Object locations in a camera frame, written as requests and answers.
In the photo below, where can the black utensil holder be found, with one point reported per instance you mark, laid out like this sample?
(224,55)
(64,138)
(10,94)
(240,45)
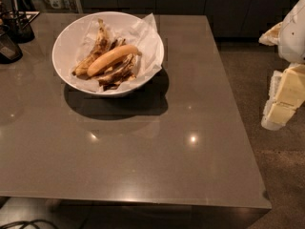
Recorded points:
(18,22)

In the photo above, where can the dark kitchen appliance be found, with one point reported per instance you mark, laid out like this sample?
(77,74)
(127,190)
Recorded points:
(9,50)

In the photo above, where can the brown banana peel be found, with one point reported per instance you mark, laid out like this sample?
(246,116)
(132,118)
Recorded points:
(118,72)

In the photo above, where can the white paper liner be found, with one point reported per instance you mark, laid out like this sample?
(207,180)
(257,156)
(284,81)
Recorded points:
(141,33)

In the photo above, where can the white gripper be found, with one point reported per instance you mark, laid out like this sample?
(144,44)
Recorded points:
(293,32)

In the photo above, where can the yellow banana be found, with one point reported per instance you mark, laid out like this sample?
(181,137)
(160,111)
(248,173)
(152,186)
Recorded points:
(105,60)

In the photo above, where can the white ceramic bowl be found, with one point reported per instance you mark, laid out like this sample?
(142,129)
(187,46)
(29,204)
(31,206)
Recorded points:
(62,55)

